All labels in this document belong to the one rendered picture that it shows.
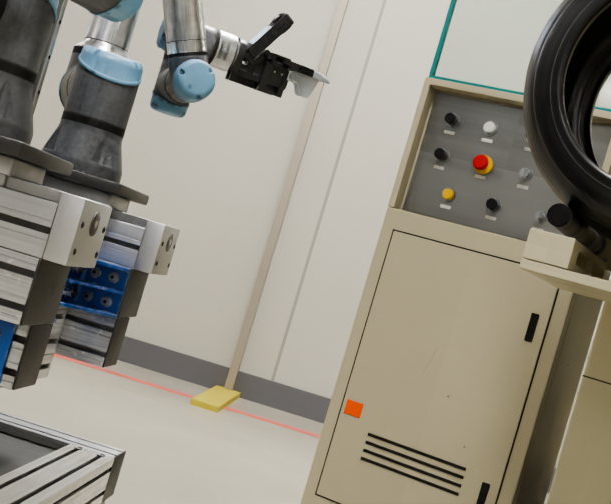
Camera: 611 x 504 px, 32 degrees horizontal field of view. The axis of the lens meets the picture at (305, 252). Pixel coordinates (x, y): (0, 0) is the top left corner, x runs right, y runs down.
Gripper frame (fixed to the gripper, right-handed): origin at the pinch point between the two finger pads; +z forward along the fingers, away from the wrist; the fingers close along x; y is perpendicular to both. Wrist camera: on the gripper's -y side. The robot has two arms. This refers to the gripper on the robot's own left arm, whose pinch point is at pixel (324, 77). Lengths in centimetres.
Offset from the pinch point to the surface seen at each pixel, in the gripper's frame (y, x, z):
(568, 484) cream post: 64, 30, 71
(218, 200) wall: 58, -285, 67
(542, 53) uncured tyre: -16.8, 31.0, 29.1
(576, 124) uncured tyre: -8, 16, 51
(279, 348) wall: 114, -256, 111
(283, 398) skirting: 136, -247, 118
